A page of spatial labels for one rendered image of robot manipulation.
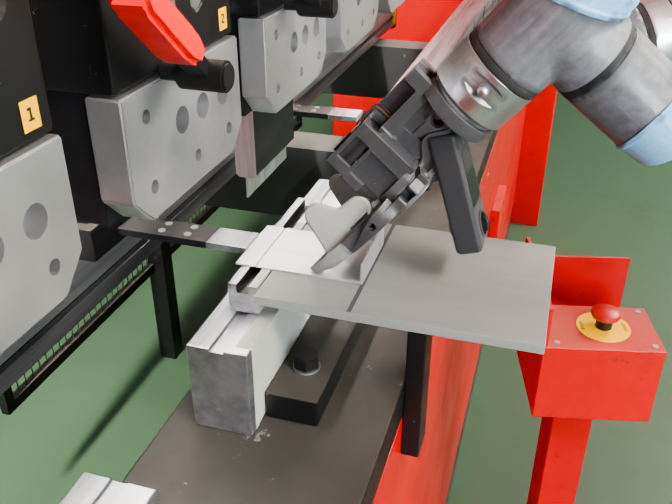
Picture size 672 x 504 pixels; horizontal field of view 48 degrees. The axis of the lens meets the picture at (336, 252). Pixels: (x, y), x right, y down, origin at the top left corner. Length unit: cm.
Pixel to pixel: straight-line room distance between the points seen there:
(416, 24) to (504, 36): 229
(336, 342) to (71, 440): 140
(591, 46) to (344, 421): 40
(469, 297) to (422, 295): 4
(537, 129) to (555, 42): 234
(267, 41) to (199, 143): 13
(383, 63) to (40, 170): 175
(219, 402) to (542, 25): 43
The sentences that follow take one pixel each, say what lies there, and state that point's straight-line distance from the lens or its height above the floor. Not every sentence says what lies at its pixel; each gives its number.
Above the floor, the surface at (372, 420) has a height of 88.
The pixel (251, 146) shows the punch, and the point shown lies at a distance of 68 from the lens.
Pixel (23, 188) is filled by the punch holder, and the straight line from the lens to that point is 35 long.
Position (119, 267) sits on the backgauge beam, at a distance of 96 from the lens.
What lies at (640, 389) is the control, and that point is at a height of 72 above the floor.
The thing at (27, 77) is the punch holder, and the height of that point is 128.
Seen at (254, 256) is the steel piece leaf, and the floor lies 100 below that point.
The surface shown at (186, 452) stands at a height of 88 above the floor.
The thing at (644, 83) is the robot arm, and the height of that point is 120.
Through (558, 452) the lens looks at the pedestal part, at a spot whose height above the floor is 53.
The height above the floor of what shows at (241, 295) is 99.
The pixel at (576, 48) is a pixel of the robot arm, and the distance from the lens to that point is 61.
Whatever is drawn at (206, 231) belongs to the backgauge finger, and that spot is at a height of 100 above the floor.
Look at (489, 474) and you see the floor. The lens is 195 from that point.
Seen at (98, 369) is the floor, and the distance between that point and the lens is 233.
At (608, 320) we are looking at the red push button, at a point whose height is 80.
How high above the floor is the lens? 137
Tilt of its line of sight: 29 degrees down
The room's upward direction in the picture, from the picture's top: straight up
